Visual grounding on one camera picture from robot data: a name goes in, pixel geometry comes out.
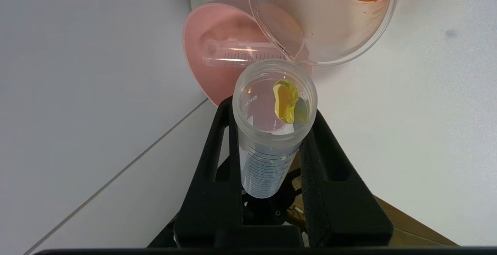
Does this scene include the test tube with yellow pigment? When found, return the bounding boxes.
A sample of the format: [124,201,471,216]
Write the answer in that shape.
[232,58,318,199]

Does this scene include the pink bowl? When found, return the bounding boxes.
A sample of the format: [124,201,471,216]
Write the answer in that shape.
[182,0,313,108]

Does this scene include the clear glass beaker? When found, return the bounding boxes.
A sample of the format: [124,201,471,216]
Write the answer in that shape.
[245,0,423,67]

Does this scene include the test tube with red pigment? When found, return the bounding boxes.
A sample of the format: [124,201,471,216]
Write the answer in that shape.
[202,40,290,68]

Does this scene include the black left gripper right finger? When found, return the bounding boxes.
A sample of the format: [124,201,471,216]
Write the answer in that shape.
[298,109,394,248]

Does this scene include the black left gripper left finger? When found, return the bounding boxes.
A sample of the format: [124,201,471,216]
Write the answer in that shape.
[174,96,245,248]

